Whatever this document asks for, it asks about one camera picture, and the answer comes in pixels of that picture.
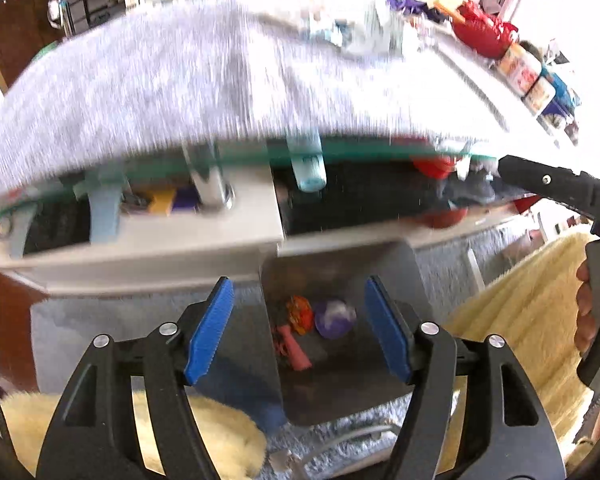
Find grey trash bin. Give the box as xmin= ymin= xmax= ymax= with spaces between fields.
xmin=259 ymin=241 xmax=433 ymax=427

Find white jar orange label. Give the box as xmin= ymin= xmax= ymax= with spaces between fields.
xmin=522 ymin=77 xmax=556 ymax=116

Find red decorative basket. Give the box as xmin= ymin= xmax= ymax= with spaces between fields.
xmin=452 ymin=0 xmax=518 ymax=58

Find pink plastic piece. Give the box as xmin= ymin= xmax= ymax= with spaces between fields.
xmin=272 ymin=324 xmax=312 ymax=372

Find grey table cloth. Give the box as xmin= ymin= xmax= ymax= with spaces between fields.
xmin=0 ymin=0 xmax=561 ymax=206

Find orange stick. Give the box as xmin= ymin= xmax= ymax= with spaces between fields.
xmin=432 ymin=0 xmax=466 ymax=23

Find blue package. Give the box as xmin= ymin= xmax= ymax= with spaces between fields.
xmin=540 ymin=67 xmax=581 ymax=131

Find yellow box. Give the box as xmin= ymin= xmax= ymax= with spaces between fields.
xmin=147 ymin=187 xmax=177 ymax=216

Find red container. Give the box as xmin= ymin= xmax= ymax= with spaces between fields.
xmin=412 ymin=152 xmax=456 ymax=178

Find orange crumpled wrapper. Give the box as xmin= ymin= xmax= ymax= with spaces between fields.
xmin=286 ymin=296 xmax=315 ymax=336

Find light blue bottle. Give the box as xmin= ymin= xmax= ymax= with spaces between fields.
xmin=286 ymin=130 xmax=327 ymax=192

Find white cable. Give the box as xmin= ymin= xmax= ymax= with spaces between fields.
xmin=275 ymin=425 xmax=401 ymax=466

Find purple cloth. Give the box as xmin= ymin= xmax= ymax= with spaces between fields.
xmin=385 ymin=0 xmax=451 ymax=23

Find grey carpet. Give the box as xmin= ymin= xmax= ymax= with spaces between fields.
xmin=30 ymin=230 xmax=511 ymax=480

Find chrome table leg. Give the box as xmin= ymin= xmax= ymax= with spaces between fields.
xmin=182 ymin=142 xmax=235 ymax=209

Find light blue strap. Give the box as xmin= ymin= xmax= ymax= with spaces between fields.
xmin=10 ymin=205 xmax=38 ymax=261
xmin=87 ymin=170 xmax=123 ymax=243

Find person's right hand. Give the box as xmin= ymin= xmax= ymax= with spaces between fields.
xmin=575 ymin=259 xmax=599 ymax=360

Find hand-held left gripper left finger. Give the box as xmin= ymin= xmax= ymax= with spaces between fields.
xmin=36 ymin=276 xmax=236 ymax=480

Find purple box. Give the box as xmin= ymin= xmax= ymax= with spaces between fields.
xmin=172 ymin=187 xmax=201 ymax=211

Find blue white wrapper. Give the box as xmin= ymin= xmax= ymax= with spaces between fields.
xmin=305 ymin=14 xmax=352 ymax=47

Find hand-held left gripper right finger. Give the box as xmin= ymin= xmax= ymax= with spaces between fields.
xmin=364 ymin=275 xmax=566 ymax=480

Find white table base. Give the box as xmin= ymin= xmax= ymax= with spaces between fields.
xmin=0 ymin=160 xmax=526 ymax=296

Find dark clothes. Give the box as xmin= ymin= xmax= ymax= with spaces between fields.
xmin=437 ymin=170 xmax=501 ymax=206

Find white charger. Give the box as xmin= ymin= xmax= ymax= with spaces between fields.
xmin=467 ymin=250 xmax=483 ymax=291

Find purple ball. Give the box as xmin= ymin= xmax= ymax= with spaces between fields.
xmin=314 ymin=300 xmax=357 ymax=339

